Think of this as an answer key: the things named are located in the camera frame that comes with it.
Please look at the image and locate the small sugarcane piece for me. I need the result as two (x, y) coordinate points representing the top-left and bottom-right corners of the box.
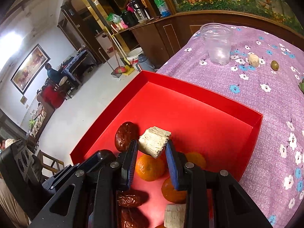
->
(248, 54), (259, 67)

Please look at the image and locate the yellow handled broom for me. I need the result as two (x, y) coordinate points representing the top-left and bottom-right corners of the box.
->
(104, 26), (137, 75)

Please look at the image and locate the dustpan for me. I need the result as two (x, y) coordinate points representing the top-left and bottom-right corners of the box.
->
(98, 47), (127, 77)

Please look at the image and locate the wooden sideboard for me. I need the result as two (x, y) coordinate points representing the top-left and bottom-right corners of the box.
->
(114, 11), (202, 69)

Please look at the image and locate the orange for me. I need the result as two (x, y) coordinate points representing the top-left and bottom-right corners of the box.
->
(161, 177), (188, 204)
(135, 154), (166, 181)
(185, 152), (207, 170)

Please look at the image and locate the purple floral tablecloth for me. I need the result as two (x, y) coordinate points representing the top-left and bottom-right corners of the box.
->
(155, 25), (304, 228)

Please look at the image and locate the green bag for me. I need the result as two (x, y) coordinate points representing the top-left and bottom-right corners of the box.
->
(107, 13), (121, 24)

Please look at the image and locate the framed wall painting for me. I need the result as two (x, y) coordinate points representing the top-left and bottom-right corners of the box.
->
(11, 43), (51, 94)

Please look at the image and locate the black kettle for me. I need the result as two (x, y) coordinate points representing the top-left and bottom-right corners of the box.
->
(121, 11), (138, 28)

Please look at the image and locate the dark table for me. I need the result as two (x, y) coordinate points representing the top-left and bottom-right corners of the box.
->
(60, 50), (95, 86)

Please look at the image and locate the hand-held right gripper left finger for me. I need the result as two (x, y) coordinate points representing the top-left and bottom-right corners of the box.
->
(28, 140), (139, 228)

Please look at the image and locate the wooden chair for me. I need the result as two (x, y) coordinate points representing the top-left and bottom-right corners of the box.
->
(36, 150), (64, 178)

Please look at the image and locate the steel thermos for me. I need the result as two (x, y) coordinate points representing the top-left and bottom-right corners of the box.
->
(130, 0), (150, 22)

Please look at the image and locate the red cardboard box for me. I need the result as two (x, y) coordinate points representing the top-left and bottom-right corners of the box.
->
(70, 70), (264, 228)

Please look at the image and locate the plastic water bottle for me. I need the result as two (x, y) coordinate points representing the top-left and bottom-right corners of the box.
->
(154, 0), (170, 17)

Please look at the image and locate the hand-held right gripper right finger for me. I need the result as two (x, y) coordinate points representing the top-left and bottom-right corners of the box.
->
(165, 140), (273, 228)

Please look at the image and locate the grey metal kettle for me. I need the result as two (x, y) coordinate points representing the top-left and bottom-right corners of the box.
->
(136, 53), (156, 73)

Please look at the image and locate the person's left forearm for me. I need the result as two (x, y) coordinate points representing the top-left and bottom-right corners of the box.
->
(0, 178), (30, 228)

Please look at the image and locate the red date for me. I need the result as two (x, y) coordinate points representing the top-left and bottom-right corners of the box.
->
(116, 189), (149, 207)
(120, 207), (150, 228)
(115, 122), (139, 152)

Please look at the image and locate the clear plastic cup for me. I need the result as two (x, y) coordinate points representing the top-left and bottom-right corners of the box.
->
(199, 23), (234, 66)

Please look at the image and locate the white bucket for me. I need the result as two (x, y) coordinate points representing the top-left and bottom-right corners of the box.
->
(126, 47), (144, 72)

